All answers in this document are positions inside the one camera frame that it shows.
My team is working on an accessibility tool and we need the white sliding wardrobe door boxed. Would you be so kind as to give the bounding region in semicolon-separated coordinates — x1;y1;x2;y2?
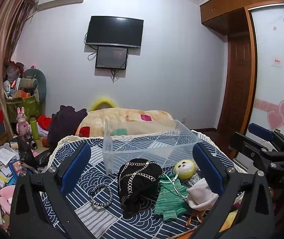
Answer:
250;4;284;134

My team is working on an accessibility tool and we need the yellow curved headboard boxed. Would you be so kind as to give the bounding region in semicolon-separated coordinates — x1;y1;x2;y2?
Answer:
89;97;117;111

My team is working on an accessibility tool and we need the pink rabbit toy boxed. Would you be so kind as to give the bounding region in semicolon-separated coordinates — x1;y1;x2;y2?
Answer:
16;107;32;136

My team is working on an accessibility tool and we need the dark purple garment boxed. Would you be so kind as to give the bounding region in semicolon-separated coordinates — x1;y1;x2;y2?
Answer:
47;105;88;148

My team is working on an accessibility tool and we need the beige fleece blanket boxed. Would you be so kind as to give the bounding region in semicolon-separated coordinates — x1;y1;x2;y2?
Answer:
75;107;173;137

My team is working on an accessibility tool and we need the pink plush slipper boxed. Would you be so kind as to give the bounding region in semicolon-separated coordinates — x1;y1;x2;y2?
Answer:
0;185;15;215

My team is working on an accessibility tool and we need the grey green neck pillow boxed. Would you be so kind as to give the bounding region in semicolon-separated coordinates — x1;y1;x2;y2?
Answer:
23;68;47;104

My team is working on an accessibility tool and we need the white sock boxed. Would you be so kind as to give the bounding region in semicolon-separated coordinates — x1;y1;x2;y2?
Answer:
186;178;219;211

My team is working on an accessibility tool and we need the yellow round plush toy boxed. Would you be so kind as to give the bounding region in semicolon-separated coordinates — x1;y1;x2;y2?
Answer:
174;159;197;180

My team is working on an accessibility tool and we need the small wall monitor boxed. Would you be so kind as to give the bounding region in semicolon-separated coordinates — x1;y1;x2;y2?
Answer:
95;46;128;70

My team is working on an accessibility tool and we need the black white braided bracelet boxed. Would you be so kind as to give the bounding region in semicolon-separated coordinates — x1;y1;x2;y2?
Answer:
89;182;114;208

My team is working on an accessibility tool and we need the green storage box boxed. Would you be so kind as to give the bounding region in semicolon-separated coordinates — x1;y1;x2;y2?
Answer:
6;96;42;123

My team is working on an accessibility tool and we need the wooden wardrobe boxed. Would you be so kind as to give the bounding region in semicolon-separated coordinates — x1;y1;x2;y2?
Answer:
199;0;284;159

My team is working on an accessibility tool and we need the green bottle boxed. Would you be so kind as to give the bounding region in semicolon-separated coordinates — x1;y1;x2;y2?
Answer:
30;117;40;140

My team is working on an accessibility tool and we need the clear plastic storage bin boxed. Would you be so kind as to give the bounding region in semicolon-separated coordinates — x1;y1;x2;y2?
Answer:
102;120;201;175

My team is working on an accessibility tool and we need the large wall television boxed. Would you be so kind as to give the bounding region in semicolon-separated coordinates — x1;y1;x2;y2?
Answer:
85;16;144;48

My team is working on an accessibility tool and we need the green knitted cloth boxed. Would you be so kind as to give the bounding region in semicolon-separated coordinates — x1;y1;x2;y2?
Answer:
154;174;190;222

